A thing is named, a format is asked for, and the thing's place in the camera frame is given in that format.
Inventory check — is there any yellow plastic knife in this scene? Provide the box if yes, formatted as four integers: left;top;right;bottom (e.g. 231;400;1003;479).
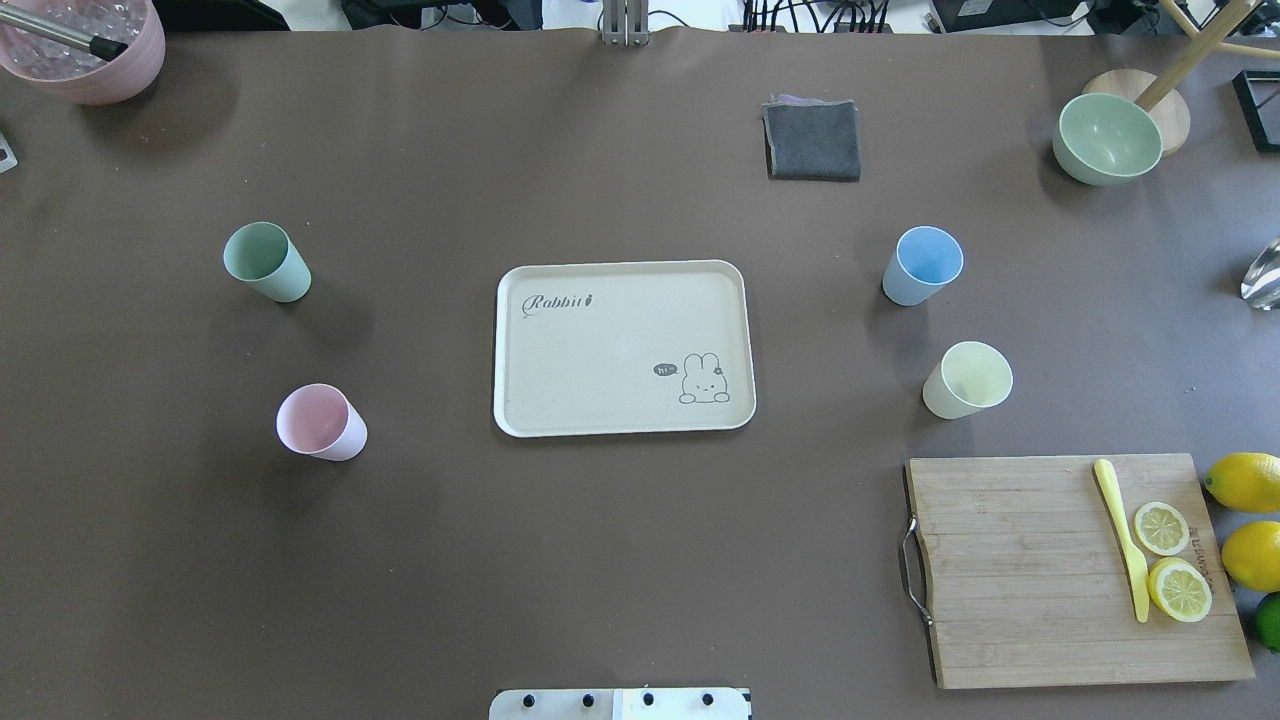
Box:
1093;457;1151;623

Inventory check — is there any upper lemon slice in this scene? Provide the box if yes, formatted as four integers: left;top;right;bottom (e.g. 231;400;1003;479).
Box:
1132;501;1190;557

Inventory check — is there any wooden stand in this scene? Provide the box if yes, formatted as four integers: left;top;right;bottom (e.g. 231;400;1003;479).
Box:
1083;1;1277;156

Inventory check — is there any whole lemon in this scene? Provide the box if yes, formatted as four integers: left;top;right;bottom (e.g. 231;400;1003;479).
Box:
1203;452;1279;514
1221;521;1280;593

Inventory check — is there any wooden cutting board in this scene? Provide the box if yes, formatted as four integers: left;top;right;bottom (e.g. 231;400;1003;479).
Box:
905;454;1254;691

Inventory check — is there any green lime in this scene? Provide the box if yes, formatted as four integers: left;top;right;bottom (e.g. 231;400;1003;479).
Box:
1253;592;1280;655

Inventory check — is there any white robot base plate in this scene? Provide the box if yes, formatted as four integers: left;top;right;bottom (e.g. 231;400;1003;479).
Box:
488;687;753;719

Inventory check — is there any pink bowl with ice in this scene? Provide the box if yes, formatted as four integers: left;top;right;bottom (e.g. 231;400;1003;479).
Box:
1;1;165;105

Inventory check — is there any pink cup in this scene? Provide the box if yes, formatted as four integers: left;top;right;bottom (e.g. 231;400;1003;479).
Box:
275;383;369;461

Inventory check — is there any upper whole lemon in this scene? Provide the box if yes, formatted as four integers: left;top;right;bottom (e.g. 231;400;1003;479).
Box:
1203;452;1279;514

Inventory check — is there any green bowl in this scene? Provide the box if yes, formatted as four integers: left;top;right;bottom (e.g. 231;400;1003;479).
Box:
1052;94;1164;187

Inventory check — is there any metal scoop in bowl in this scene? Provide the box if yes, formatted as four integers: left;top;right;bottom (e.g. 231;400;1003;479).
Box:
1;3;129;61

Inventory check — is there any steel scoop on table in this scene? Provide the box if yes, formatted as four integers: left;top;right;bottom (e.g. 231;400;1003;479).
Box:
1239;237;1280;311

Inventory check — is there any lemon slice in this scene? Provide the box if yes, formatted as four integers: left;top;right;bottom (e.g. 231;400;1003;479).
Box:
1132;501;1190;557
1147;557;1213;623

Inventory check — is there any grey folded cloth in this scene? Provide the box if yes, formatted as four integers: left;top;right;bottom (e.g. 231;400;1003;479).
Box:
762;94;861;182

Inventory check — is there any black frame object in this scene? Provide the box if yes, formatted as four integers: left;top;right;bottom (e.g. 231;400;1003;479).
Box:
1231;70;1279;152

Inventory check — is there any lower lemon slice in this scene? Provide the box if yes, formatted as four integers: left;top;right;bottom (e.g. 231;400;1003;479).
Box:
1147;557;1213;623

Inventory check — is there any lower whole lemon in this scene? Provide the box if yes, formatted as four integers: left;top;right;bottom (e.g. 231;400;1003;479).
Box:
1221;521;1280;593

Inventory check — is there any pale yellow cup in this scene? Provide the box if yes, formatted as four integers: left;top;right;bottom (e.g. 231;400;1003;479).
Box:
922;341;1014;420

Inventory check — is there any blue cup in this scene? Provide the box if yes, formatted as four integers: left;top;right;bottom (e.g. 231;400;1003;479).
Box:
882;225;964;306

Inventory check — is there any green cup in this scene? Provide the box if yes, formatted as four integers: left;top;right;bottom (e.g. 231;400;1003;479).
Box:
223;222;312;304

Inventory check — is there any cream rabbit tray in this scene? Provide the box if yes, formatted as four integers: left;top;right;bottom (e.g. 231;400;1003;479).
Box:
493;259;756;438

